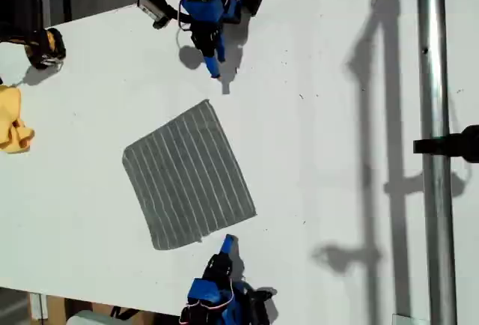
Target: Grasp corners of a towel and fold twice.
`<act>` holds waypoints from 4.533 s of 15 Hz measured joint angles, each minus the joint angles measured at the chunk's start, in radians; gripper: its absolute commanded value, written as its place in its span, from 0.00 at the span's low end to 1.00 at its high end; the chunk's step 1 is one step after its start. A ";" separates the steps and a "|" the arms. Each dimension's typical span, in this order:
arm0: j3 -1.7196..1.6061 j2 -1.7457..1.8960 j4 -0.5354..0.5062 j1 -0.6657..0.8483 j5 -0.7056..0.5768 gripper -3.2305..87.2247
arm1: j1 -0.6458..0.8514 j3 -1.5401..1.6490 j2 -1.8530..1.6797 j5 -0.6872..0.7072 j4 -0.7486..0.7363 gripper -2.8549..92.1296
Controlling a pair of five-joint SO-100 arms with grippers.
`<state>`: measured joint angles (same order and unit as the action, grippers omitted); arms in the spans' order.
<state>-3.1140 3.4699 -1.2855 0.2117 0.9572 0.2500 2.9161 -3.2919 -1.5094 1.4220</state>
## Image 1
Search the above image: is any grey striped towel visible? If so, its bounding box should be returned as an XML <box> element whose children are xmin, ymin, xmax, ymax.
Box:
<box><xmin>121</xmin><ymin>99</ymin><xmax>258</xmax><ymax>252</ymax></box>

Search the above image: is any white plastic box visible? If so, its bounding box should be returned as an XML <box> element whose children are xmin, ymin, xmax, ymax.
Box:
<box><xmin>66</xmin><ymin>309</ymin><xmax>114</xmax><ymax>325</ymax></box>

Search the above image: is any black yellow table clamp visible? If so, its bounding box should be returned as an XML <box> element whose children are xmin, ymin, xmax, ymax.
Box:
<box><xmin>0</xmin><ymin>21</ymin><xmax>67</xmax><ymax>71</ymax></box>

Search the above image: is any brown cardboard box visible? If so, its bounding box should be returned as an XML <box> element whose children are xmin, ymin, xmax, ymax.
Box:
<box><xmin>45</xmin><ymin>294</ymin><xmax>180</xmax><ymax>325</ymax></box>

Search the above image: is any yellow cloth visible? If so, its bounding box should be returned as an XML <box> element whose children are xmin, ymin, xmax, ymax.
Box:
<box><xmin>0</xmin><ymin>84</ymin><xmax>36</xmax><ymax>154</ymax></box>

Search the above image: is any thin white wire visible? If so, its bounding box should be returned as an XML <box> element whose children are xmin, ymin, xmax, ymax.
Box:
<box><xmin>174</xmin><ymin>25</ymin><xmax>195</xmax><ymax>49</ymax></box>

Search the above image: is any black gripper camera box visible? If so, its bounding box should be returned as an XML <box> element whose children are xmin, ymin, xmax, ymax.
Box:
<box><xmin>247</xmin><ymin>286</ymin><xmax>278</xmax><ymax>325</ymax></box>
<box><xmin>136</xmin><ymin>0</ymin><xmax>177</xmax><ymax>31</ymax></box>

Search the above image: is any white table leg bracket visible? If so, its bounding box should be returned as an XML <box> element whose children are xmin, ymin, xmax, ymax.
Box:
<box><xmin>28</xmin><ymin>291</ymin><xmax>49</xmax><ymax>321</ymax></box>

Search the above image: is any steel post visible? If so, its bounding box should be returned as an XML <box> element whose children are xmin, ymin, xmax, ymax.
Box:
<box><xmin>415</xmin><ymin>0</ymin><xmax>459</xmax><ymax>325</ymax></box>

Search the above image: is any black post clamp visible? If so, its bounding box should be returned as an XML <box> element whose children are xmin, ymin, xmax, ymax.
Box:
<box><xmin>412</xmin><ymin>124</ymin><xmax>479</xmax><ymax>163</ymax></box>

